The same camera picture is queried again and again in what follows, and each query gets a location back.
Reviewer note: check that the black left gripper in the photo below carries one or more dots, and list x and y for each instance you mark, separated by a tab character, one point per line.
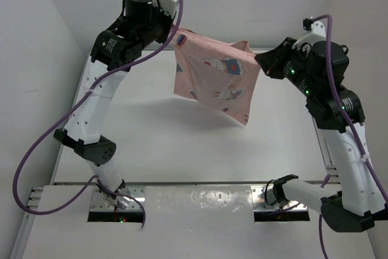
165	18

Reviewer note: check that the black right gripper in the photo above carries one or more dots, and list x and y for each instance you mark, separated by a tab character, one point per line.
276	60

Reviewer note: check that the pink bunny print pillowcase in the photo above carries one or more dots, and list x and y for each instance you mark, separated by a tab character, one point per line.
221	76

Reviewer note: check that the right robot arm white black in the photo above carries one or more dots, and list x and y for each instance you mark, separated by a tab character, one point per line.
340	117

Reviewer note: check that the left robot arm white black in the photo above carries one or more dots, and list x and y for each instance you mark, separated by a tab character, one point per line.
83	131

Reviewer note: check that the white front cover board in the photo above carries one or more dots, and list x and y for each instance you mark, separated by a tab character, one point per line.
188	222

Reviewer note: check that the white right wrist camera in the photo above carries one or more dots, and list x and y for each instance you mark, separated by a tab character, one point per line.
315	31

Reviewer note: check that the aluminium frame rail right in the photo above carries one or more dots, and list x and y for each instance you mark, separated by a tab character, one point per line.
330	168

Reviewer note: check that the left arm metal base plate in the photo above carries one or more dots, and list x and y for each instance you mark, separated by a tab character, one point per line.
101	202

